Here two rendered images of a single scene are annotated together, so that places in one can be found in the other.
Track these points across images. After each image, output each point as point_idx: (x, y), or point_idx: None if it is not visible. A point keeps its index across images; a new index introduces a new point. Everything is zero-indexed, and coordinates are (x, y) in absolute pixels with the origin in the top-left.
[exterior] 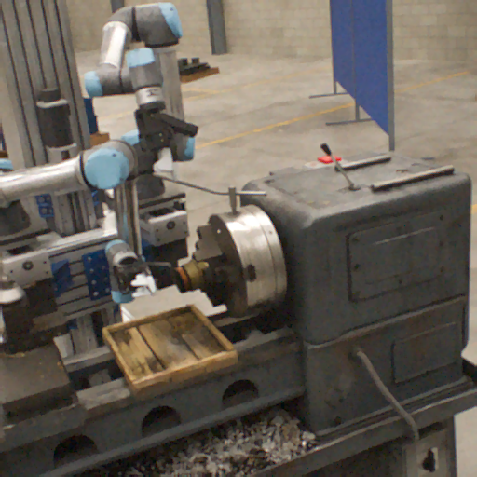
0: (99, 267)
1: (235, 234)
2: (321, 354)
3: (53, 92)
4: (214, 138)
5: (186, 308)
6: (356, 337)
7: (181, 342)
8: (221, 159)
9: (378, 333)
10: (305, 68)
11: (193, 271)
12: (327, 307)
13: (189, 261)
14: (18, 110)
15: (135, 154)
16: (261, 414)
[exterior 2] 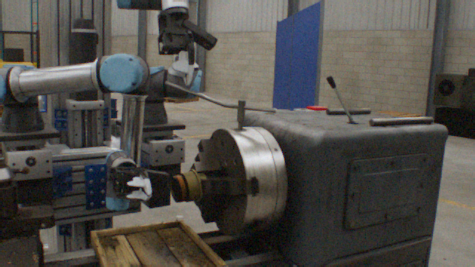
0: (98, 179)
1: (241, 145)
2: None
3: (87, 21)
4: (193, 134)
5: (176, 224)
6: (343, 266)
7: (168, 254)
8: (197, 147)
9: (361, 265)
10: (252, 104)
11: (192, 180)
12: (323, 232)
13: (168, 208)
14: (54, 33)
15: (149, 70)
16: None
